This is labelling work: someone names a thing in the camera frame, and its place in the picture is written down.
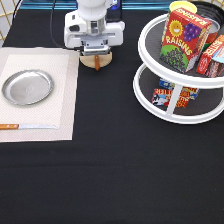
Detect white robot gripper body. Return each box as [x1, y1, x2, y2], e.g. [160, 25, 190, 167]
[64, 10, 125, 56]

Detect wooden handled small fork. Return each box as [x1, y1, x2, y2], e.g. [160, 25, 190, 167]
[94, 55, 100, 71]

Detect round silver metal plate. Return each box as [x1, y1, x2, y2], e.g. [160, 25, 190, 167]
[2, 70, 54, 106]

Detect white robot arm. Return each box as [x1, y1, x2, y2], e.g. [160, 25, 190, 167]
[64, 0, 125, 56]

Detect round wooden coaster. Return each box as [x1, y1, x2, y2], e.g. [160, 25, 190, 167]
[80, 53, 112, 69]

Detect beige woven placemat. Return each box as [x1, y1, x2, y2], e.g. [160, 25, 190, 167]
[0, 47, 79, 142]

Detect colourful box on lower tier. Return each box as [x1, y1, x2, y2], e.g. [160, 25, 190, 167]
[152, 78, 200, 108]

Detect red raisins box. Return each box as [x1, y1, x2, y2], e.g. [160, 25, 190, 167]
[160, 8, 212, 73]

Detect yellow lidded can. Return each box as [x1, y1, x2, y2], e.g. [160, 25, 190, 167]
[169, 1, 197, 13]

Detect white two-tier turntable rack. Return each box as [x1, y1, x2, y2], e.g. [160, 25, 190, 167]
[133, 14, 224, 124]

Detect red labelled tin can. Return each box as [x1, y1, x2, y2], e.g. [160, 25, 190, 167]
[204, 19, 220, 50]

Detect red and blue snack box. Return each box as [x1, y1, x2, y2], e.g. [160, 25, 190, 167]
[197, 35, 224, 78]

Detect black tablecloth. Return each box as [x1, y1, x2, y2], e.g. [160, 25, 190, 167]
[0, 10, 224, 224]

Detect black cable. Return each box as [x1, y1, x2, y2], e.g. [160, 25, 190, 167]
[49, 0, 68, 50]

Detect wooden handled table knife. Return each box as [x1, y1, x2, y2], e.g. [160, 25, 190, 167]
[0, 124, 57, 130]

